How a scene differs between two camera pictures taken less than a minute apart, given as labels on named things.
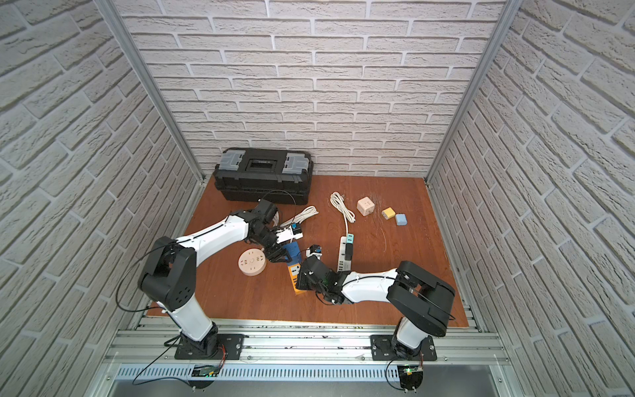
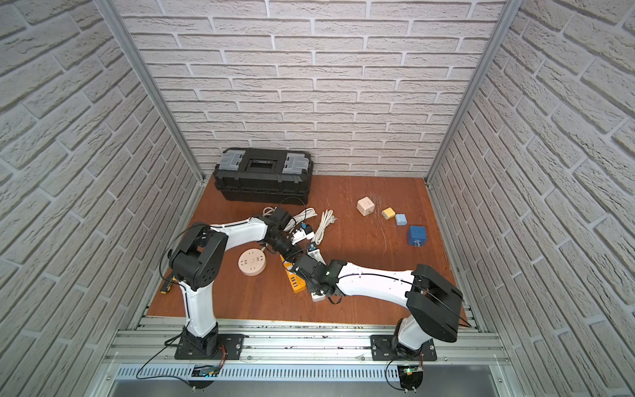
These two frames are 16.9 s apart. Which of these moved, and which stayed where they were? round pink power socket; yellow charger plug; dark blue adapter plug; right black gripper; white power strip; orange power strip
Moved: white power strip; dark blue adapter plug
Stayed: yellow charger plug; round pink power socket; right black gripper; orange power strip
